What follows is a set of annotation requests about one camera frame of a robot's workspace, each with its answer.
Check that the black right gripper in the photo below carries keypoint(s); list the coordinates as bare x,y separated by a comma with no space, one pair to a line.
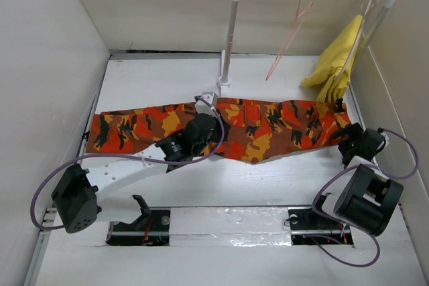
354,130

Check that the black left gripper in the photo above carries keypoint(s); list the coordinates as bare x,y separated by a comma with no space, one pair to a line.
218,125

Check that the orange camouflage trousers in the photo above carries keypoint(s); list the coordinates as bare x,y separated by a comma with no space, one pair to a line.
257,130

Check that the pink wire hanger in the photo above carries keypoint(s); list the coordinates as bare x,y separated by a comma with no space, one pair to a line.
300,18

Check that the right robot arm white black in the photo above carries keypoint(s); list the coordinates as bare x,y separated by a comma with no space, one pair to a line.
364,197

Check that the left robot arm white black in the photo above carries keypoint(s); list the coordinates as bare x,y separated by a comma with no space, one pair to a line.
79,192

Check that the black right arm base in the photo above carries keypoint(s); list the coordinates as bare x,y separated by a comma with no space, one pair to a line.
308,228

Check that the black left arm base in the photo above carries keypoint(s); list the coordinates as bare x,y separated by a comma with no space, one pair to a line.
150,228

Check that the yellow garment on hanger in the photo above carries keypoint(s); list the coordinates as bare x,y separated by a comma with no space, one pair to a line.
330,63

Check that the beige hanger holding garment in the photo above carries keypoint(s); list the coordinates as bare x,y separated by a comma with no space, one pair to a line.
365,12

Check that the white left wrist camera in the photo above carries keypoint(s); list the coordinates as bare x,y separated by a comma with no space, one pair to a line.
206,103

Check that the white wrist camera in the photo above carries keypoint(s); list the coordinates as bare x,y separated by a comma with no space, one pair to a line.
385,140
206,103

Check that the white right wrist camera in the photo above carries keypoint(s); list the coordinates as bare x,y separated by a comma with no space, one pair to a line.
385,140

